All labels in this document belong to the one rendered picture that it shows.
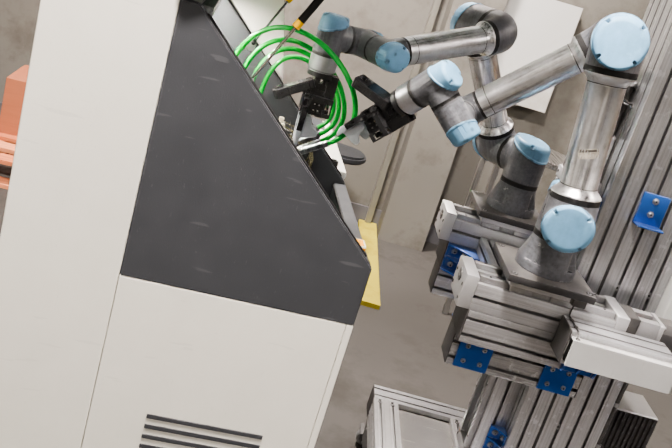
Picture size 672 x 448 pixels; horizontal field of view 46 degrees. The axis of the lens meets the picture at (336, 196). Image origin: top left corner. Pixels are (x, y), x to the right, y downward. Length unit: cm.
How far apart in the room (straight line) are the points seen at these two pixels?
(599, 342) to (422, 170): 310
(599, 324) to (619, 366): 13
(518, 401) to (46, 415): 129
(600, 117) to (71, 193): 119
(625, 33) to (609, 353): 74
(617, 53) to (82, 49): 113
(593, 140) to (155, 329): 111
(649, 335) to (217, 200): 114
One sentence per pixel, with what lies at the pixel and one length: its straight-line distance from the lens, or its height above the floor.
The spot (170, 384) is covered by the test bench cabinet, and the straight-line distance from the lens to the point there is 208.
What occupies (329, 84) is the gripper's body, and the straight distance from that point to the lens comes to 214.
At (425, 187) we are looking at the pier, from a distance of 502.
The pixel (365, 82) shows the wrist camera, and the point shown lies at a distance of 196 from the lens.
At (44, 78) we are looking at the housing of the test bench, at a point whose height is 121.
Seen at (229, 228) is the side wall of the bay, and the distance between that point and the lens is 189.
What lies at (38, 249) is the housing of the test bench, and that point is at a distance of 197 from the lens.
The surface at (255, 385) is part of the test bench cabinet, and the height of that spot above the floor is 57.
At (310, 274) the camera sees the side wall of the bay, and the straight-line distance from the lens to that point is 194.
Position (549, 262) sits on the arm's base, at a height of 108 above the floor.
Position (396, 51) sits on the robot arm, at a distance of 203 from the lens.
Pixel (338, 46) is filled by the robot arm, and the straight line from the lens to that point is 211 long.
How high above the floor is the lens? 164
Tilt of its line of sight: 17 degrees down
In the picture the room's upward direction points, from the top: 17 degrees clockwise
